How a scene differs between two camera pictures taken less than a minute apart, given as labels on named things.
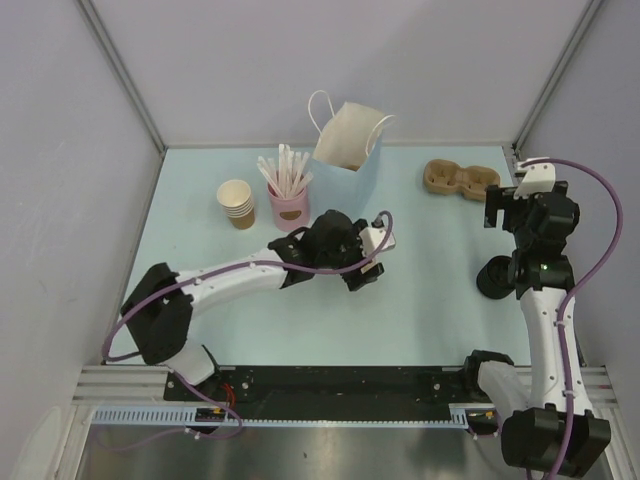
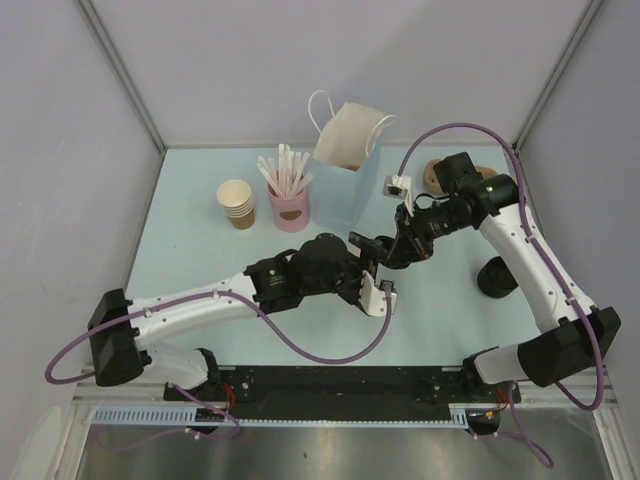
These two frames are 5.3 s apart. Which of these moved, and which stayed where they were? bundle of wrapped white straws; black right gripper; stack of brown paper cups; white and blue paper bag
Moved: black right gripper
Stayed: white and blue paper bag; bundle of wrapped white straws; stack of brown paper cups
